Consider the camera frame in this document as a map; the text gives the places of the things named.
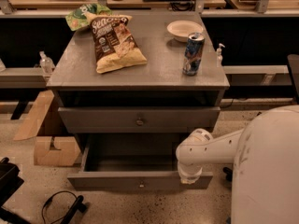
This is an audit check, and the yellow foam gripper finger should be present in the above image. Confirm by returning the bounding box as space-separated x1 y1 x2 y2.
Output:
180 177 199 185

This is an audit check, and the grey drawer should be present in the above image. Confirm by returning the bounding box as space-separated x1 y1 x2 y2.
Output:
68 133 213 191
58 107 220 133

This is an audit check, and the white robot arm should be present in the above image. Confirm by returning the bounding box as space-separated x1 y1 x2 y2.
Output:
176 105 299 224

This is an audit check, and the grey top drawer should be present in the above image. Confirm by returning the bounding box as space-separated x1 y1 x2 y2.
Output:
58 107 220 133

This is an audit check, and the grey drawer cabinet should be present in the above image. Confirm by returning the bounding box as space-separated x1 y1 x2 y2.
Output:
46 10 230 185

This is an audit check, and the black rolling stand base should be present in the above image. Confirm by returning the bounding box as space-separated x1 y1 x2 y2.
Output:
223 167 233 182

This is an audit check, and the black stand leg left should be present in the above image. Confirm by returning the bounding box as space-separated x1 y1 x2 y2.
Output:
60 195 87 224

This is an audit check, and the cardboard box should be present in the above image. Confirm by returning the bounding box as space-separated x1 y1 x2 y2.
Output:
14 91 80 167

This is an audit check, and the small pump bottle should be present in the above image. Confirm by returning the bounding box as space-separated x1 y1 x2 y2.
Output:
216 43 225 66

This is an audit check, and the blue drink can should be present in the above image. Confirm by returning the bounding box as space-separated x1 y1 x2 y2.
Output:
182 32 205 76

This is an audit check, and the brown yellow chip bag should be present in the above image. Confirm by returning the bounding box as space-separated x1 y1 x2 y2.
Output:
86 13 147 74

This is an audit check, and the white bowl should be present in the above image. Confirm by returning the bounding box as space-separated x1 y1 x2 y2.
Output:
167 21 204 42

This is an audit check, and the black equipment left corner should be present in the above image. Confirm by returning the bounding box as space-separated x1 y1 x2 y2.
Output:
0 157 30 224

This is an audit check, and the clear sanitizer bottle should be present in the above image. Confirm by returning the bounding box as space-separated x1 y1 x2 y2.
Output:
39 51 55 74

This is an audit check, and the green snack bag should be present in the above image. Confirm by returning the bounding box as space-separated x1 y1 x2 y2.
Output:
65 3 112 31

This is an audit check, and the black cable on floor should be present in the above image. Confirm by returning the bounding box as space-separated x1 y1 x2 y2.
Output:
41 190 78 224

